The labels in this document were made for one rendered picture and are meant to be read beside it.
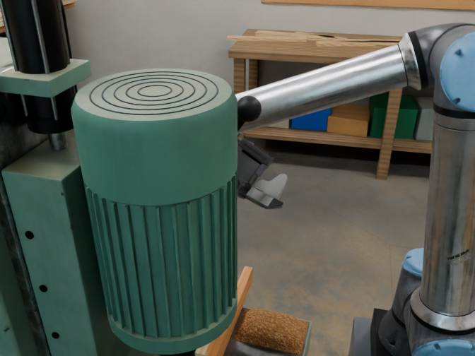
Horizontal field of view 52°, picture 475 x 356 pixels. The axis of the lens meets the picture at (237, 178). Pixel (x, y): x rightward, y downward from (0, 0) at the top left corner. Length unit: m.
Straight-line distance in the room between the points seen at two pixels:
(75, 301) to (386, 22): 3.38
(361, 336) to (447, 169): 0.76
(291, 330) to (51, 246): 0.57
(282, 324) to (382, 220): 2.13
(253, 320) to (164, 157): 0.63
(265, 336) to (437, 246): 0.38
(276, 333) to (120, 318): 0.47
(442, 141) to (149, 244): 0.59
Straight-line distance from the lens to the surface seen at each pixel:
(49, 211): 0.59
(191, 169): 0.48
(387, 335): 1.41
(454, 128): 0.91
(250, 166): 0.78
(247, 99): 0.64
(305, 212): 3.06
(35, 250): 0.64
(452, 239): 1.01
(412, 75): 1.01
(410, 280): 1.29
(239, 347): 1.04
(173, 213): 0.50
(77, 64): 0.60
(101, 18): 4.27
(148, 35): 4.13
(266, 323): 1.03
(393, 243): 2.92
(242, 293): 1.09
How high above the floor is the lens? 1.68
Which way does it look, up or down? 29 degrees down
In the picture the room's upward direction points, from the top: straight up
